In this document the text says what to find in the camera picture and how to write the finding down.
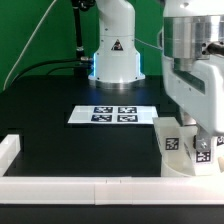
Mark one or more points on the white U-shaped fence frame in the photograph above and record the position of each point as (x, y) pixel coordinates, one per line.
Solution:
(103, 191)

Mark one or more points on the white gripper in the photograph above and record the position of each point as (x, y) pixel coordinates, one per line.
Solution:
(200, 93)

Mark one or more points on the black pole with cables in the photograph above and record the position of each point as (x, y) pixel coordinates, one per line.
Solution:
(81, 59)

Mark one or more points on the white round stool seat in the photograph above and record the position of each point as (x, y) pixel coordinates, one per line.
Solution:
(167, 171)

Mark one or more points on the white marker sheet with tags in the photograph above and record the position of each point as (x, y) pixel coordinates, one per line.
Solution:
(113, 114)

